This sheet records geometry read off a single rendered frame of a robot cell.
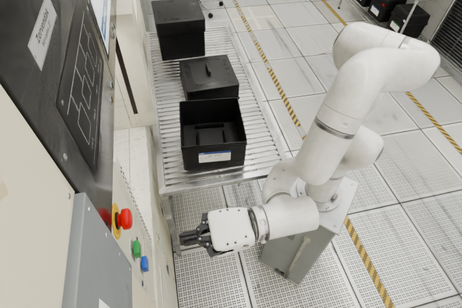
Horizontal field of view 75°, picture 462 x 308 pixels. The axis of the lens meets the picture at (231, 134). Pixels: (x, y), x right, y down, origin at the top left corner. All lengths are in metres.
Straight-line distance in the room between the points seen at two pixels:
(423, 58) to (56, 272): 0.70
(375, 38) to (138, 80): 0.86
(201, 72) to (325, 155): 1.16
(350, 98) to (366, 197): 1.83
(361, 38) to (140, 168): 0.93
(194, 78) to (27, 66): 1.35
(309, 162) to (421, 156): 2.25
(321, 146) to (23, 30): 0.52
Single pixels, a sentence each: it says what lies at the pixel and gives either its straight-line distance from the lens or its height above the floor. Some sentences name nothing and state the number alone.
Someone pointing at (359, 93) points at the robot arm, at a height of 1.53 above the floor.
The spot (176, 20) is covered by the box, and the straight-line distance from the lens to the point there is 1.87.
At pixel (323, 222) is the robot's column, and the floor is 0.76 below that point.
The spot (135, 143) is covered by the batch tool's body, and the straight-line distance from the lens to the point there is 1.38.
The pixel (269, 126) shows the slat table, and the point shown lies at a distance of 1.57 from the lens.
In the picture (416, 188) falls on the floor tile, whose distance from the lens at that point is 2.65.
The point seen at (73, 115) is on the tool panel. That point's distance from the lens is 0.46.
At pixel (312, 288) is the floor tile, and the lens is 2.03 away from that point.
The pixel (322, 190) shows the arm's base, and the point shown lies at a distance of 1.27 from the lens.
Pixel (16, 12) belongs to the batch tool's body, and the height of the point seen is 1.75.
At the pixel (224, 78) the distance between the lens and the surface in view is 1.66.
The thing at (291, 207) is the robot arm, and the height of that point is 1.24.
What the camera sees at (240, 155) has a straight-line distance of 1.33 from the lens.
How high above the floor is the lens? 1.90
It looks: 49 degrees down
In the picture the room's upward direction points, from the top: 3 degrees clockwise
